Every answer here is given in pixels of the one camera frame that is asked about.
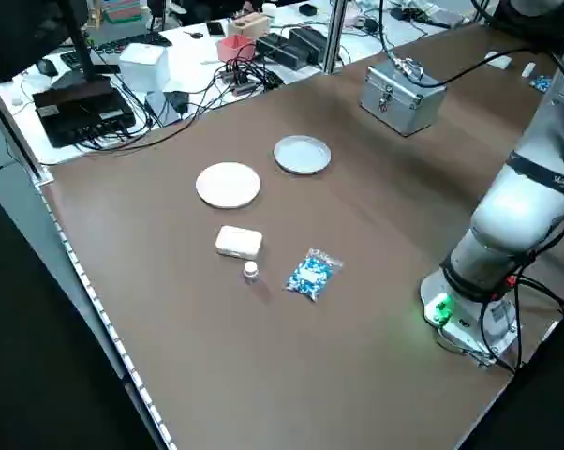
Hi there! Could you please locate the silver aluminium medical kit case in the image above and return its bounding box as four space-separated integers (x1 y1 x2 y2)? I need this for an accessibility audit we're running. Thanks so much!
359 58 448 138

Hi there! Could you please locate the white round plate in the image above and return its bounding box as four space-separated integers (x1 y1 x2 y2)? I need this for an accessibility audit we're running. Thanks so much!
195 161 262 210

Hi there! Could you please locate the gray round plate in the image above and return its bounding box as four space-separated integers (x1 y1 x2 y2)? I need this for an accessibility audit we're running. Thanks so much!
273 134 334 176

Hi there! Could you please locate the white rounded plastic box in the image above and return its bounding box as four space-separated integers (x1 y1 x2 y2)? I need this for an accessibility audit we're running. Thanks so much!
485 50 513 69
215 224 264 259

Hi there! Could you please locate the grey usb hub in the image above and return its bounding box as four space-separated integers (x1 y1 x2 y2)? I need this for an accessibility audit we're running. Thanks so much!
215 65 283 98

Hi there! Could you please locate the small black power adapter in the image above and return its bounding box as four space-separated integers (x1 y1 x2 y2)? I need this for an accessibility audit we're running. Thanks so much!
166 90 190 117

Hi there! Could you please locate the black finned power supply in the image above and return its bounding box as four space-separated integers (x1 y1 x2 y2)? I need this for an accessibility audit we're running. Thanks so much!
255 33 292 70
289 26 333 66

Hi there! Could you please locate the pink plastic container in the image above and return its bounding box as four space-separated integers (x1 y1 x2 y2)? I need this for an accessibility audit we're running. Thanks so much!
215 35 258 63

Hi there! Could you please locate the wooden desk organiser block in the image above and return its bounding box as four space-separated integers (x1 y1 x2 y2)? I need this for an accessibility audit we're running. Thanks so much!
227 12 272 38

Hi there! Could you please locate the white cube box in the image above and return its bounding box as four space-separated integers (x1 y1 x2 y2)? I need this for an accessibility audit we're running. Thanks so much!
117 43 170 94

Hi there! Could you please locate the black flat electronics box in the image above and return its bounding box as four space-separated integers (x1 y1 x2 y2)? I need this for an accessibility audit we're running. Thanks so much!
32 83 137 149

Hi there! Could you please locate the black keyboard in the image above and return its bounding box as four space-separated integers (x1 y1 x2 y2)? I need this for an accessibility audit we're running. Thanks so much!
60 31 174 67

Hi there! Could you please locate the black monitor stand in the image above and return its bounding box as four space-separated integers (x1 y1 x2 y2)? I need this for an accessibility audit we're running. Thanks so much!
52 18 113 95

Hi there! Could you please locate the black monitor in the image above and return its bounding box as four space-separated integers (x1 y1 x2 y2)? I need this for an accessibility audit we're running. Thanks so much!
0 0 90 83

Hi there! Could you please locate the aluminium upright post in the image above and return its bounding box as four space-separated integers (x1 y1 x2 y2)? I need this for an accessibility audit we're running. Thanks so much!
322 0 348 75

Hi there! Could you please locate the black cable with metal connector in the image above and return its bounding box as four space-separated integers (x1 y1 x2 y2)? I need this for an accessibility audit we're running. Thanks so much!
378 0 564 123

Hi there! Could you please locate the black thick base cable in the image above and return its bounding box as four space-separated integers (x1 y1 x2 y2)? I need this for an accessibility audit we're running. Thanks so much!
478 274 564 376

